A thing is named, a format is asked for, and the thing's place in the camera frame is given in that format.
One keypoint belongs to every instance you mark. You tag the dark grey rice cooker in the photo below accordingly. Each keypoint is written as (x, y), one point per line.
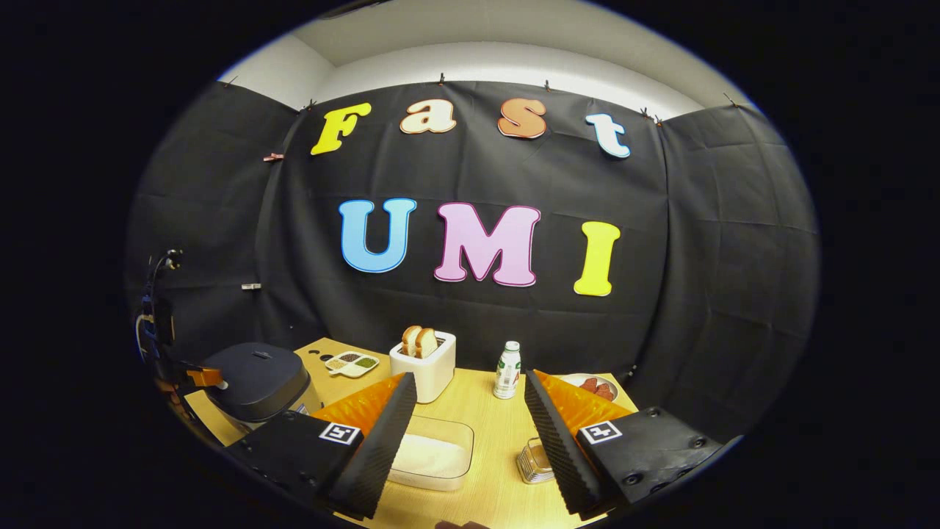
(257, 378)

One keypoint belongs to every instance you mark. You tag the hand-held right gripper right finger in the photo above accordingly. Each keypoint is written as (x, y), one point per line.
(551, 448)

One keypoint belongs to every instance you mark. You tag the red meat slice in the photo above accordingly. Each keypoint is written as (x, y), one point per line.
(590, 385)
(604, 391)

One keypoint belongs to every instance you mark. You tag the black backdrop cloth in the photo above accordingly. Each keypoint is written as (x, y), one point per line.
(514, 323)

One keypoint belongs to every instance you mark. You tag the white divided condiment dish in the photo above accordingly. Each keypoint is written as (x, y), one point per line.
(352, 364)

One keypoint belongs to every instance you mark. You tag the white toaster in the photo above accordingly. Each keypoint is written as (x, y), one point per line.
(429, 378)

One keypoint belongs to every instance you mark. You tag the clear box of rice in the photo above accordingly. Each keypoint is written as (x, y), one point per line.
(433, 455)

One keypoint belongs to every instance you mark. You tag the white drink bottle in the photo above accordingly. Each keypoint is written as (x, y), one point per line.
(507, 375)

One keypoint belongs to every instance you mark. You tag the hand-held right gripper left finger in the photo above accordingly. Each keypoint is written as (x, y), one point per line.
(389, 448)

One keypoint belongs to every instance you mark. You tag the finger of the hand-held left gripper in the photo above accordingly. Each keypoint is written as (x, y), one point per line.
(205, 377)

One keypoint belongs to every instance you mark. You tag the toast bread slice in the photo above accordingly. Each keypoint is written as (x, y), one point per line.
(427, 344)
(410, 342)

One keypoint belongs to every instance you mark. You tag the white round plate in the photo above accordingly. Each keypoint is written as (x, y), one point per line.
(576, 380)

